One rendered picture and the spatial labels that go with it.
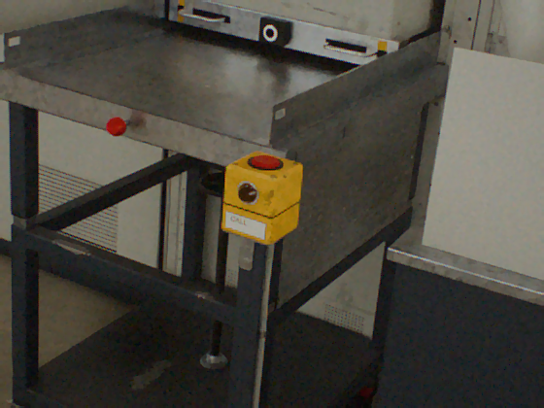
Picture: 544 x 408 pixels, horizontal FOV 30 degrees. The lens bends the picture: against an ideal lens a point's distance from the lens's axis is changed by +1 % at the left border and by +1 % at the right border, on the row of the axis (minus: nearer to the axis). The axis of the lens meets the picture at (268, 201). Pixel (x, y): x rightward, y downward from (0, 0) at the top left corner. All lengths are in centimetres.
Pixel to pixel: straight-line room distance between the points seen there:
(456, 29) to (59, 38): 80
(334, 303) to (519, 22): 101
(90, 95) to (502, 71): 72
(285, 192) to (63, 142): 149
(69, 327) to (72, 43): 95
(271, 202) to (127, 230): 142
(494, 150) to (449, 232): 15
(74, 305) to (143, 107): 119
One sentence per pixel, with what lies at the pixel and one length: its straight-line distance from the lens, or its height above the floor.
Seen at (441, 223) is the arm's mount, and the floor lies 79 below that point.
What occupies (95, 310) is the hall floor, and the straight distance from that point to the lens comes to 282.
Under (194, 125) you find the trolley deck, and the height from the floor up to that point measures 85.
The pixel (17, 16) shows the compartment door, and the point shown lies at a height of 87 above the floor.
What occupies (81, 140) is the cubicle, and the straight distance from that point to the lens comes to 276.
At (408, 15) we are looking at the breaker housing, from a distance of 209.
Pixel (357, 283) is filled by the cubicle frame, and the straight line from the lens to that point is 243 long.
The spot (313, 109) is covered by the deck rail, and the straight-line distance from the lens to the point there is 171.
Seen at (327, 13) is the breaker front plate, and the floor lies 95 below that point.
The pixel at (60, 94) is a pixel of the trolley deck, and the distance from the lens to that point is 184.
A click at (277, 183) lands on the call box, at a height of 89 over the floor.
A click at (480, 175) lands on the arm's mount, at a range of 149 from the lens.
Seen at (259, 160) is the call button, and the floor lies 91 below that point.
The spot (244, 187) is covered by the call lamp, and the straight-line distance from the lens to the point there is 135.
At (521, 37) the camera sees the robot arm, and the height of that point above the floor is 103.
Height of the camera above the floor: 140
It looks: 23 degrees down
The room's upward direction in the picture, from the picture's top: 5 degrees clockwise
